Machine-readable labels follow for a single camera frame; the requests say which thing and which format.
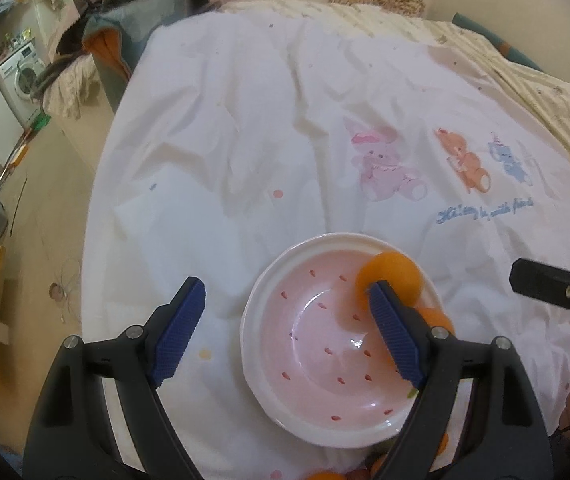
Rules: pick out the teal cushion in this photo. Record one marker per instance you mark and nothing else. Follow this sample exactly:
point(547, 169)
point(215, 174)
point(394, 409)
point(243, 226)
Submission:
point(500, 40)

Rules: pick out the large orange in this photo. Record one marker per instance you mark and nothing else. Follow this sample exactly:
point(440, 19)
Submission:
point(437, 317)
point(395, 270)

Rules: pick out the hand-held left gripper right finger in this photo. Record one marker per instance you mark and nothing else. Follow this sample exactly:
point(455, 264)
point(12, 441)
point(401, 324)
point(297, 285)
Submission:
point(395, 335)

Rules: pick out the white cartoon animal bedsheet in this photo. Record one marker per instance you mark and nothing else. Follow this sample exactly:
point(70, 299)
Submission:
point(265, 135)

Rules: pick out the green plastic item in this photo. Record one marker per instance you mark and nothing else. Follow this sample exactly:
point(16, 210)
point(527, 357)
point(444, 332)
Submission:
point(40, 122)

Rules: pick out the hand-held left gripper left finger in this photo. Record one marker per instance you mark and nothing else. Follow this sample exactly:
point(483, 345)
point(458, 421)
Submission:
point(180, 330)

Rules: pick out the small tangerine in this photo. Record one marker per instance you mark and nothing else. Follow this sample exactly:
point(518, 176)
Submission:
point(379, 467)
point(327, 475)

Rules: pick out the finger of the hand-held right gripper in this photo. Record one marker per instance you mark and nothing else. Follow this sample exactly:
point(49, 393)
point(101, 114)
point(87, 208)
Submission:
point(555, 287)

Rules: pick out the beige floral cloth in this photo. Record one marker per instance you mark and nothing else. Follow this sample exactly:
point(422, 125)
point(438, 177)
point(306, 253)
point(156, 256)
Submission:
point(70, 90)

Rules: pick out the pink speckled ceramic bowl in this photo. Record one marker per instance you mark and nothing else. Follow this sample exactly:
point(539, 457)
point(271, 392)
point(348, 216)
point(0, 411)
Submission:
point(315, 340)

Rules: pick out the white washing machine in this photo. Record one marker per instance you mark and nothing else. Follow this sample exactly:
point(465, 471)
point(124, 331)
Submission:
point(20, 80)

